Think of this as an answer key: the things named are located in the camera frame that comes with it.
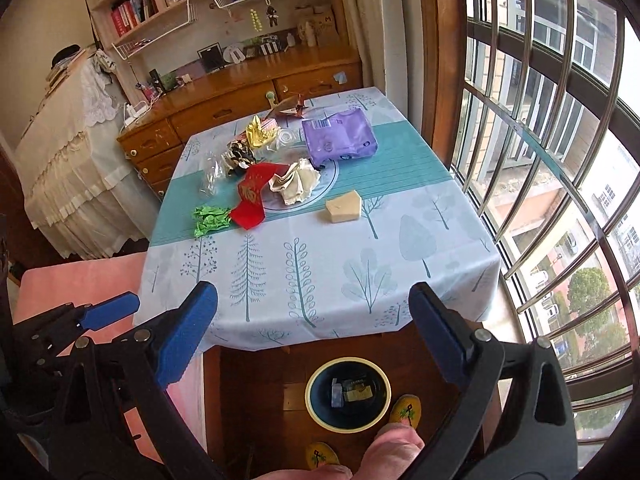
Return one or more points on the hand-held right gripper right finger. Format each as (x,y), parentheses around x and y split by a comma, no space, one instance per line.
(440,335)

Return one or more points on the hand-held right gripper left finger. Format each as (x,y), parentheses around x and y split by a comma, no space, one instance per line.
(187,332)

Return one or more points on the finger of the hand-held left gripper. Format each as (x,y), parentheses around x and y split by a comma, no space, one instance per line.
(112,310)

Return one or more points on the blue bin with cream rim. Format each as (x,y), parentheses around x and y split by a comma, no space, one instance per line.
(372,412)

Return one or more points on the red paper envelope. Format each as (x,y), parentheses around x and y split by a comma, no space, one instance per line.
(250,200)

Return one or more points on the clear plastic wrapper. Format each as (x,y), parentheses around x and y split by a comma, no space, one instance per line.
(215,175)

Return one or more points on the beige paper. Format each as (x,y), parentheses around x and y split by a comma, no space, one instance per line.
(295,180)

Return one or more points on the purple plastic packet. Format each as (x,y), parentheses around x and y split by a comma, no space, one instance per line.
(340,135)

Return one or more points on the pink blanket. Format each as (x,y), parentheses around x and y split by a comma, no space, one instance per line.
(75,280)

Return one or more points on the person's right yellow slipper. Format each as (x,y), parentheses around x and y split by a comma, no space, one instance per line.
(405,411)

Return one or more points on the person's yellow slipper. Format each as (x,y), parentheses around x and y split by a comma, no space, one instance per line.
(405,411)
(322,455)

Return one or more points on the small dark yellow packet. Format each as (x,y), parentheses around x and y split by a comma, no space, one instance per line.
(360,391)

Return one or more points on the crumpled green wrapper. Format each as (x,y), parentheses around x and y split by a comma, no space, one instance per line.
(210,220)

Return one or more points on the small blue white packet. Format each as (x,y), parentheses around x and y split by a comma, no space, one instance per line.
(337,393)

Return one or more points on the person's right pink pants leg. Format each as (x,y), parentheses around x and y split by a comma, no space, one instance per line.
(392,447)

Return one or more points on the person's pink pants leg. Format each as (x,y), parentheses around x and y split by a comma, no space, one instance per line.
(305,474)
(392,447)

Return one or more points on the tree print tablecloth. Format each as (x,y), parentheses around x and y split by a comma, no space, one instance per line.
(300,270)

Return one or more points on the cream lace cover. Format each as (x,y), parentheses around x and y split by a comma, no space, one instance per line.
(65,160)

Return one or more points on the beige pentagon box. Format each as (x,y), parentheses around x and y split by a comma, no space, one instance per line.
(344,207)

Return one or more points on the person's left yellow slipper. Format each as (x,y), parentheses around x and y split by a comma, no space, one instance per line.
(322,455)

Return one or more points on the person's left pink pants leg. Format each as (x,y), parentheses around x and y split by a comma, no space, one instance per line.
(305,474)

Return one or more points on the clear round plate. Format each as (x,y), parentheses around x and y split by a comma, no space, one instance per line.
(322,192)

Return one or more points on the black white patterned wrapper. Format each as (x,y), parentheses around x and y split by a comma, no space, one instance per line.
(240,155)

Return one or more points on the white power strip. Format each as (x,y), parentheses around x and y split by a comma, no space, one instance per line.
(135,112)

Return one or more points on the crumpled gold wrapper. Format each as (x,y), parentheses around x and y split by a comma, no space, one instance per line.
(260,132)

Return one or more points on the clear plastic cup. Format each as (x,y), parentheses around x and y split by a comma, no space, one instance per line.
(289,139)

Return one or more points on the wooden dresser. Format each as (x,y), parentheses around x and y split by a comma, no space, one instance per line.
(225,105)

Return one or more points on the small potted plant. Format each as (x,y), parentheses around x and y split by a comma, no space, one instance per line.
(169,81)

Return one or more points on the dark red paper crane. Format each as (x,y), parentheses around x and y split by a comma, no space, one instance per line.
(292,109)

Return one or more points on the steel window grille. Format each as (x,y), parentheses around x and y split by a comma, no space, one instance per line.
(612,120)

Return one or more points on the row of red books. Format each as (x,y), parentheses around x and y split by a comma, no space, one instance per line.
(132,12)

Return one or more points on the light wooden bookshelf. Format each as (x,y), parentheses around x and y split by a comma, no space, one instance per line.
(172,12)

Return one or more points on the cream curtain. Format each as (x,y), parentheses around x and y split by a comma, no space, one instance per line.
(360,20)

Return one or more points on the hanging bear doll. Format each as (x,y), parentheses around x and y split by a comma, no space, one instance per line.
(272,16)

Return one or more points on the brown paper bag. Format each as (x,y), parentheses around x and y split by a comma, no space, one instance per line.
(320,25)

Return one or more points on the black picture frame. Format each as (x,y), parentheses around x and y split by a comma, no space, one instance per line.
(210,58)

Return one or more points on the brown wooden window frame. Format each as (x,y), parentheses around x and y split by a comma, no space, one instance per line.
(442,60)

